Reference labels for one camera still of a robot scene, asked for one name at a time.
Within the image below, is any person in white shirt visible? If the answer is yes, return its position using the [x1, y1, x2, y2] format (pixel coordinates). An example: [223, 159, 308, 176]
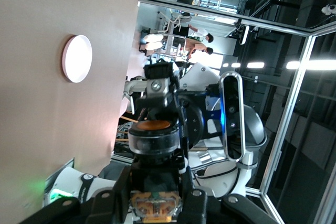
[187, 23, 214, 44]

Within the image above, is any silver aluminium frame post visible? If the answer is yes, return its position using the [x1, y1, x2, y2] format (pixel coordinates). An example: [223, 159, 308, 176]
[258, 22, 336, 224]

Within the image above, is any pink round plate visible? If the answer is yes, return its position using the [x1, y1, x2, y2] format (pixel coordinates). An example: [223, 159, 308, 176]
[61, 35, 93, 84]

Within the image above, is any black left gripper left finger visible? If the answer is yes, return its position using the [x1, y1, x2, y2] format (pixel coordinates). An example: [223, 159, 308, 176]
[20, 165, 132, 224]

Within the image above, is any dark overhead frame beam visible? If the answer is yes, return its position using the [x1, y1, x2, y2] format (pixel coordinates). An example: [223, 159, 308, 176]
[138, 0, 336, 37]

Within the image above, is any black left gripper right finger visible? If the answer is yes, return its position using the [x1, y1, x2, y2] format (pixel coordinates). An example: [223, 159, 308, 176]
[180, 167, 279, 224]

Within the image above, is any long ceiling light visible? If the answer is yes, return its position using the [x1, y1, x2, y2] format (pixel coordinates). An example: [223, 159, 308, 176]
[285, 59, 336, 71]

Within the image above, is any short ceiling light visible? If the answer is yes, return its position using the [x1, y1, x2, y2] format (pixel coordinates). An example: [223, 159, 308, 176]
[246, 61, 265, 69]

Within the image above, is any white dome security camera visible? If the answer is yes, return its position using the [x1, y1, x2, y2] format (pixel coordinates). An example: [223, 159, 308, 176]
[321, 3, 336, 16]

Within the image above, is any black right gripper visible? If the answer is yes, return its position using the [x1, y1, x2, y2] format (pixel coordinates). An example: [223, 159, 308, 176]
[134, 62, 208, 154]

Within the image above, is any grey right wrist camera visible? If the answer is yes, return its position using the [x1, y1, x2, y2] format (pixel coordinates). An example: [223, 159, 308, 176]
[218, 71, 247, 163]

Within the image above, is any person in tan shirt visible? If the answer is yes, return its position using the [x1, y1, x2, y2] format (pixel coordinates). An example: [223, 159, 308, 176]
[183, 37, 214, 60]

